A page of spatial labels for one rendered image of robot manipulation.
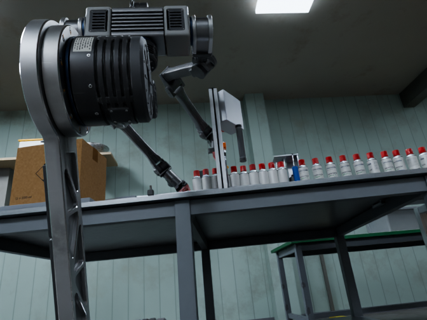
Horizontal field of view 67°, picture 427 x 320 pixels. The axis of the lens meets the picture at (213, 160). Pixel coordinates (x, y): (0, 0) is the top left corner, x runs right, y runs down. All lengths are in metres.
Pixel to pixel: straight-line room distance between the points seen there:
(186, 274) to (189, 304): 0.10
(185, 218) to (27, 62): 0.84
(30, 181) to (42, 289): 3.51
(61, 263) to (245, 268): 4.04
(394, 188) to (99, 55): 1.18
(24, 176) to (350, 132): 5.01
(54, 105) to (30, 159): 0.96
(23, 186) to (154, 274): 3.27
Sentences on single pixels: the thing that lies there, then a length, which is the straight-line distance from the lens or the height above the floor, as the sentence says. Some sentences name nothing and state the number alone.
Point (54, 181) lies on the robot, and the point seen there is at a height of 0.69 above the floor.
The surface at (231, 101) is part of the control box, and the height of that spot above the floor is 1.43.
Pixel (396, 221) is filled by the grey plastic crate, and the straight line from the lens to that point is 3.43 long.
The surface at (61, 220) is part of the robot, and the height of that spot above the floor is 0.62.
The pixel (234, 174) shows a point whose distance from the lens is 1.75.
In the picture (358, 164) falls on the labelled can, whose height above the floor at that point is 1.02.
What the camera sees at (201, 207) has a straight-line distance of 1.30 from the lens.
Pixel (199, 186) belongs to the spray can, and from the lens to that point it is 1.74.
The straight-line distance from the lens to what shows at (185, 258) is 1.26.
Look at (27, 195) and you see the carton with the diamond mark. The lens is 1.54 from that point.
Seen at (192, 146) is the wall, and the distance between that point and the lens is 5.05.
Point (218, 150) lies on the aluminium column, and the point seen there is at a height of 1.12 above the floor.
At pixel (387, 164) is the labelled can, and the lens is 1.96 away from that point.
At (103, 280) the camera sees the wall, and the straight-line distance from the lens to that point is 4.73.
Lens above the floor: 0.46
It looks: 22 degrees up
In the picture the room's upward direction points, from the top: 6 degrees counter-clockwise
